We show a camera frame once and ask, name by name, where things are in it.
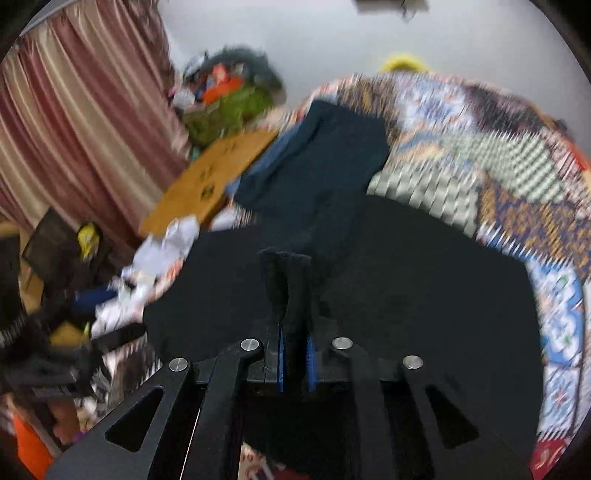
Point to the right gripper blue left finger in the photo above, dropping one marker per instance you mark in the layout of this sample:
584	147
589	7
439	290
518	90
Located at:
280	360

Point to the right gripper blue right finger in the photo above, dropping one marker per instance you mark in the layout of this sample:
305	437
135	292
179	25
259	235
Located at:
312	374

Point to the black pants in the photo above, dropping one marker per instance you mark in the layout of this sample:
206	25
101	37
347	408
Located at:
426	345

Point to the orange sleeve left forearm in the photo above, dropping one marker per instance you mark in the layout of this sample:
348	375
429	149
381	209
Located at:
31	450

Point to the white crumpled cloth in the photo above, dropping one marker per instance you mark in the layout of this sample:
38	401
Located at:
155	256

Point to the wooden lap desk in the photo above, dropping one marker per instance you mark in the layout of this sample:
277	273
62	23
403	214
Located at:
199	190

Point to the folded dark teal garment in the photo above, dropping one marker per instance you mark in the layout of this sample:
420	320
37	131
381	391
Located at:
333	148

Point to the blue folded garment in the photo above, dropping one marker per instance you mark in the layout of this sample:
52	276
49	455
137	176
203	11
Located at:
272	156

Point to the green fabric storage bag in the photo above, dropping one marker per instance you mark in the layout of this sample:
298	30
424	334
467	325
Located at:
227	115

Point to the orange box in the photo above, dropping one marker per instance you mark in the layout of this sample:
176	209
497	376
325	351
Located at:
221	89

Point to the patchwork patterned bedspread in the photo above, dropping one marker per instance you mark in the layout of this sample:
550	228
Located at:
488	164

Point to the pink striped curtain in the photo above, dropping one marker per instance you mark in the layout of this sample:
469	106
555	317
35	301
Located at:
86	128

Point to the yellow plush pillow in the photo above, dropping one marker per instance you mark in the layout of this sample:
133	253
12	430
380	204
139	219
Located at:
404	62

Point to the wall mounted box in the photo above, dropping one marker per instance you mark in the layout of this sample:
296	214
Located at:
407	9

